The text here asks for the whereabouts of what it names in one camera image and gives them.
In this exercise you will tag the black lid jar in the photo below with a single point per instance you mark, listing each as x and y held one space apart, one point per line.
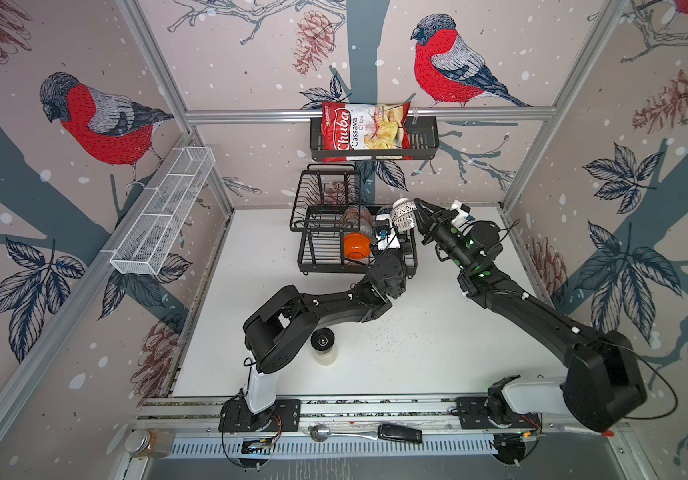
323 344

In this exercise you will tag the metal spoon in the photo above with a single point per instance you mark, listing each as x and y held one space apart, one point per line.
321 433

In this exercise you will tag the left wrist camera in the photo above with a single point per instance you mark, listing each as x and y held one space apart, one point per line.
376 233

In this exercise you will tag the white brown lattice bowl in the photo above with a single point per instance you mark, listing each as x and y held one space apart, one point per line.
403 215

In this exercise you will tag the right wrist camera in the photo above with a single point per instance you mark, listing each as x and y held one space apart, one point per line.
463 217

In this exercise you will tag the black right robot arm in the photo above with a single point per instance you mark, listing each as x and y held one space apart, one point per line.
603 383

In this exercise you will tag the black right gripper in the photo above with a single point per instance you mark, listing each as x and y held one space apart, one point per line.
434 226

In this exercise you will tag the black wall shelf basket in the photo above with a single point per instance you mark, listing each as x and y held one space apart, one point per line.
416 139

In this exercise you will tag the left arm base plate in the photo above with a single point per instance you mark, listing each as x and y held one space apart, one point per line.
282 416

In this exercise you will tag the green patterned bowl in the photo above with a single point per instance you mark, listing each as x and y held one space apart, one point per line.
366 229

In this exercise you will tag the black wire dish rack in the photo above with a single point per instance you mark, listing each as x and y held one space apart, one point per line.
323 194

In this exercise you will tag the white wire mesh basket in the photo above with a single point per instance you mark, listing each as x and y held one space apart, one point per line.
149 241

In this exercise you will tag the red cassava chips bag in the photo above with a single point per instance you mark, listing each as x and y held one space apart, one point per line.
348 127

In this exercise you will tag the orange plastic bowl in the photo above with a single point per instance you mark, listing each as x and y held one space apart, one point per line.
356 246

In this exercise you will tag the red patterned bowl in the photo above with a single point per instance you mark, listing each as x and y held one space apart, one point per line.
357 214

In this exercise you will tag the glass jar with spice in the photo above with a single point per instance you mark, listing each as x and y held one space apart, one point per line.
151 443

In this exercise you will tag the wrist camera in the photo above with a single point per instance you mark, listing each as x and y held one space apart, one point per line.
376 233
463 217

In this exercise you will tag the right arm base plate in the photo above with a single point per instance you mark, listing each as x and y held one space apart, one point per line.
480 413

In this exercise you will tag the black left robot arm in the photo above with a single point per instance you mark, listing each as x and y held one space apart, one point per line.
276 332

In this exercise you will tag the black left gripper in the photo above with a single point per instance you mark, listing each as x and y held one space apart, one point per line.
404 249

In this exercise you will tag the blue floral bowl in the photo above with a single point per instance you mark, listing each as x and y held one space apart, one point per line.
385 217

